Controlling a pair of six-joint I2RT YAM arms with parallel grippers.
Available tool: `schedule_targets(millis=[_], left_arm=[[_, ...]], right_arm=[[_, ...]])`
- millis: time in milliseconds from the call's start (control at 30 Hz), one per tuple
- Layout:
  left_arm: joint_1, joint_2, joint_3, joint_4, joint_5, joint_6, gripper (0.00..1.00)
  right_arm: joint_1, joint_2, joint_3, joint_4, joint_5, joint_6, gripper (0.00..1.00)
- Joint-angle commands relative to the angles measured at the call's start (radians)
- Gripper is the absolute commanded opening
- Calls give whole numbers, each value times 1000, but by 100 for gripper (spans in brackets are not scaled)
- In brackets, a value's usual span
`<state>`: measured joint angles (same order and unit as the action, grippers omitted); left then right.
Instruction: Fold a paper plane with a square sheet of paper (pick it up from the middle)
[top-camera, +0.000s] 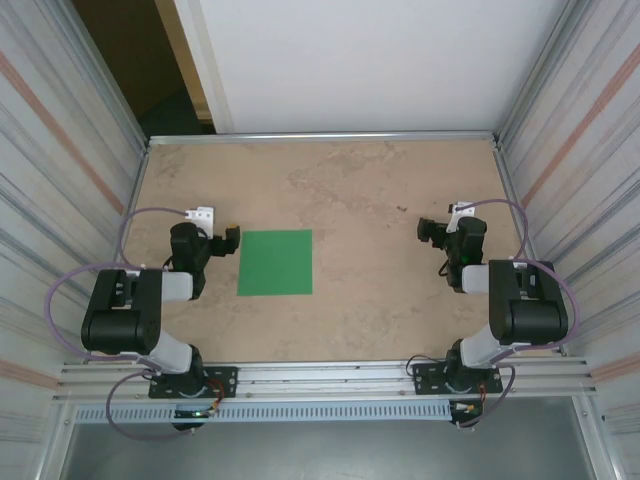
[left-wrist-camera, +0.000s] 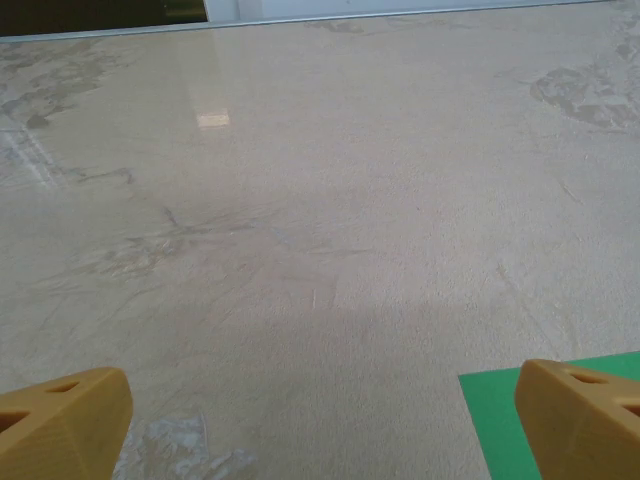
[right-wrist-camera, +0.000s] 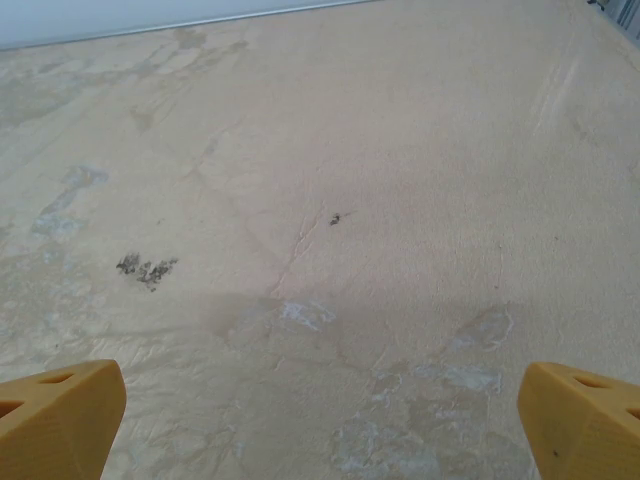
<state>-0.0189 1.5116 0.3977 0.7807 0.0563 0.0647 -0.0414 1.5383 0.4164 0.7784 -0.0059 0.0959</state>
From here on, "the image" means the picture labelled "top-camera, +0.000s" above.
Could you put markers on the small controller board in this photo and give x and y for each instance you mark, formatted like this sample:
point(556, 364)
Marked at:
point(192, 413)
point(467, 408)

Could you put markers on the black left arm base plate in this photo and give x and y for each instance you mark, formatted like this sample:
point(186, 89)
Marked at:
point(225, 380)

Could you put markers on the thin aluminium table edge rail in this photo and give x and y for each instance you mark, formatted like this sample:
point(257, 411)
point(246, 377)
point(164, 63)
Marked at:
point(325, 137)

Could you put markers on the green square paper sheet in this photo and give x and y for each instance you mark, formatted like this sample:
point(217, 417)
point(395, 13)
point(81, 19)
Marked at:
point(275, 262)

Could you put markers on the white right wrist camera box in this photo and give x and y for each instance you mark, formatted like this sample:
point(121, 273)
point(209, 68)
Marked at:
point(456, 220)

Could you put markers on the beige door frame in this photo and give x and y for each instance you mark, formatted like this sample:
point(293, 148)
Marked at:
point(181, 55)

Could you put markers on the wide aluminium mounting rail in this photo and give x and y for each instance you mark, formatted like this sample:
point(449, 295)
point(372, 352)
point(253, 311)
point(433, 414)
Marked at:
point(325, 380)

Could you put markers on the aluminium frame post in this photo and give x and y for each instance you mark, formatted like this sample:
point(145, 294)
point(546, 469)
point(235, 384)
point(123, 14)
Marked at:
point(109, 85)
point(540, 75)

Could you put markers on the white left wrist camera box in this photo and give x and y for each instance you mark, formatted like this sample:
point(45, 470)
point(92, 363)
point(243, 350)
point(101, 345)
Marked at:
point(202, 216)

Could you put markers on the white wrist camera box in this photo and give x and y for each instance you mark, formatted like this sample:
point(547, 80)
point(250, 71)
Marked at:
point(456, 220)
point(202, 216)

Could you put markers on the white door panel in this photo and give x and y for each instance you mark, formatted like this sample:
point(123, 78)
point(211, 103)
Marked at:
point(350, 65)

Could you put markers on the grey metal lower shelf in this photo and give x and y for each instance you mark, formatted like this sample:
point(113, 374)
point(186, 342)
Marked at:
point(325, 450)

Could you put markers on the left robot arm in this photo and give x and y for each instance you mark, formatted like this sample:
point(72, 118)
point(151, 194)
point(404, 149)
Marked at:
point(120, 325)

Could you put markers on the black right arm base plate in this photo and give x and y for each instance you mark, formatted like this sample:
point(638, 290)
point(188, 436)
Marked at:
point(425, 375)

